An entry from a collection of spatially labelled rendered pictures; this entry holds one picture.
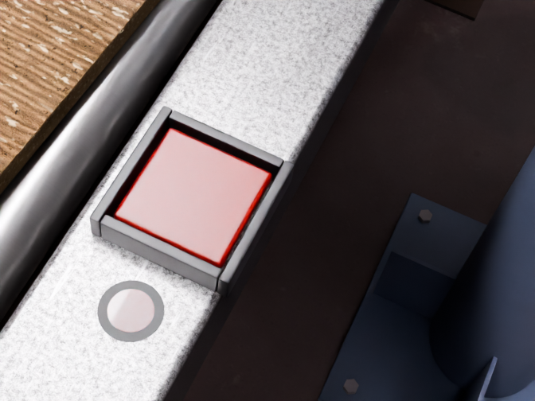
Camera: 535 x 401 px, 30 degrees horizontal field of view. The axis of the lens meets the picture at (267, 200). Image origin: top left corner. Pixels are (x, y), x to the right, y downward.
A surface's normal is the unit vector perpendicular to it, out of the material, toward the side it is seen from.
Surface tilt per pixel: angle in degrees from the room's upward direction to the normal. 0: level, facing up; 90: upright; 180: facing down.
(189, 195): 0
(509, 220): 90
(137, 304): 0
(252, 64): 0
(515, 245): 90
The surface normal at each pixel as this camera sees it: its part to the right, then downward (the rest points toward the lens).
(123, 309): 0.09, -0.49
